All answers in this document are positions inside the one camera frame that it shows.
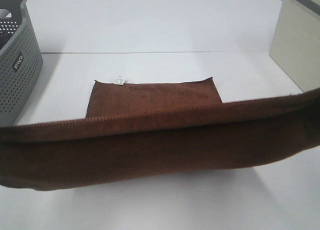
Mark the brown towel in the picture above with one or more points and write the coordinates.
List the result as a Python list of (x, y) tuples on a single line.
[(140, 130)]

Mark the grey perforated plastic basket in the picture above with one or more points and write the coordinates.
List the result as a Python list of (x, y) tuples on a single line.
[(20, 60)]

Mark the beige storage box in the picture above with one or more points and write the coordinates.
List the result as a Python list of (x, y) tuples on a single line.
[(296, 42)]

